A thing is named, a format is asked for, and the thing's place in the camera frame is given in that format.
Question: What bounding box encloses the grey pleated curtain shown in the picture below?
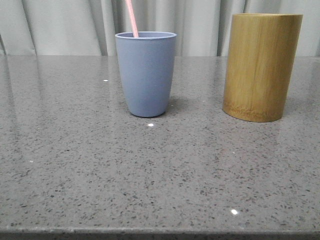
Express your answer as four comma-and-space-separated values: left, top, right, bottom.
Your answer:
0, 0, 320, 57

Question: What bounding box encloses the bamboo cylinder holder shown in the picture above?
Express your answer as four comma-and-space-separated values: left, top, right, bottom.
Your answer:
222, 13, 303, 123

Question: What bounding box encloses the pink chopstick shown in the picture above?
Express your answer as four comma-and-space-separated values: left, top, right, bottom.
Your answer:
125, 0, 139, 38

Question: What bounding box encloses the blue plastic cup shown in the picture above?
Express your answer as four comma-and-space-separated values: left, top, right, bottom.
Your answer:
115, 31, 177, 118

